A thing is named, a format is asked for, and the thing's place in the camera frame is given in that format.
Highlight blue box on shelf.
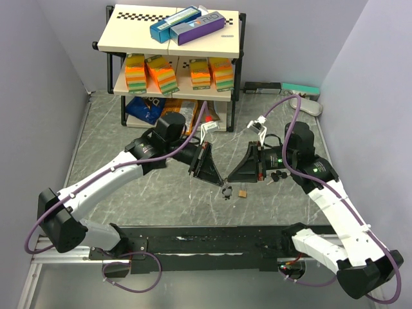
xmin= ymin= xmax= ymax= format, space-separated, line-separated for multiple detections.
xmin=149 ymin=6 xmax=201 ymax=43

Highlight teal white box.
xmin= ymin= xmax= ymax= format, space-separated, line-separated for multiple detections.
xmin=279 ymin=82 xmax=321 ymax=101

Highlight three-tier shelf rack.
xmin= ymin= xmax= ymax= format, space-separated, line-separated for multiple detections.
xmin=91 ymin=3 xmax=247 ymax=133

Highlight orange snack bag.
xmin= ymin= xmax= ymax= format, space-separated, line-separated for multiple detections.
xmin=161 ymin=98 xmax=199 ymax=135

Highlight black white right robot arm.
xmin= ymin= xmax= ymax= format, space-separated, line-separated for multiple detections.
xmin=228 ymin=122 xmax=404 ymax=299

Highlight blue chips bag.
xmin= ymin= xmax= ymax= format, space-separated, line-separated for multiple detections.
xmin=126 ymin=97 xmax=166 ymax=125

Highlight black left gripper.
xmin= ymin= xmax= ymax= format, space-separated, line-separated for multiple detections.
xmin=165 ymin=140 xmax=223 ymax=187

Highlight brass padlock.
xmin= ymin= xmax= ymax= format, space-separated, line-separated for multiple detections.
xmin=238 ymin=183 xmax=247 ymax=198

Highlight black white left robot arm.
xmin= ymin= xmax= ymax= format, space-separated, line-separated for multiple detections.
xmin=38 ymin=112 xmax=223 ymax=259

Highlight brown snack bag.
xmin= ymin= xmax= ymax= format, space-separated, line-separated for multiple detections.
xmin=194 ymin=100 xmax=221 ymax=123

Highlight sponge pack far right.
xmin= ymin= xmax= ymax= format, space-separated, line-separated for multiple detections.
xmin=209 ymin=57 xmax=234 ymax=92

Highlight sponge pack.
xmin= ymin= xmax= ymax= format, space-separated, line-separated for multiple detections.
xmin=124 ymin=53 xmax=147 ymax=93
xmin=209 ymin=57 xmax=234 ymax=92
xmin=145 ymin=55 xmax=180 ymax=95
xmin=189 ymin=58 xmax=211 ymax=90

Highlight sponge pack far left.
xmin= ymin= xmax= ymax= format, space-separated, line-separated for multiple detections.
xmin=124 ymin=53 xmax=147 ymax=93

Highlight purple box on shelf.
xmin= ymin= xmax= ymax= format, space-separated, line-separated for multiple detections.
xmin=170 ymin=11 xmax=226 ymax=46

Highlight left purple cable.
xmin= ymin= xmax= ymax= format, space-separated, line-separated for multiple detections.
xmin=24 ymin=100 xmax=209 ymax=294

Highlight black-headed keys on table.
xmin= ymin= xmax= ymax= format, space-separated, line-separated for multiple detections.
xmin=267 ymin=170 xmax=290 ymax=185

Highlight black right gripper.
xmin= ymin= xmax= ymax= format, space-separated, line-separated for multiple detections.
xmin=227 ymin=140 xmax=296 ymax=182

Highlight aluminium rail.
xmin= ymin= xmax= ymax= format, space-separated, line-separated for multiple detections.
xmin=17 ymin=234 xmax=107 ymax=309

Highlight black-headed key bunch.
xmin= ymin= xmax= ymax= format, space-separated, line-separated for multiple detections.
xmin=221 ymin=182 xmax=233 ymax=200

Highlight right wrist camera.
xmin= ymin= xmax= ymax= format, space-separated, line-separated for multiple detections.
xmin=247 ymin=115 xmax=267 ymax=145

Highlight black flat box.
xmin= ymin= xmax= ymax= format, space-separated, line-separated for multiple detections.
xmin=243 ymin=82 xmax=282 ymax=95

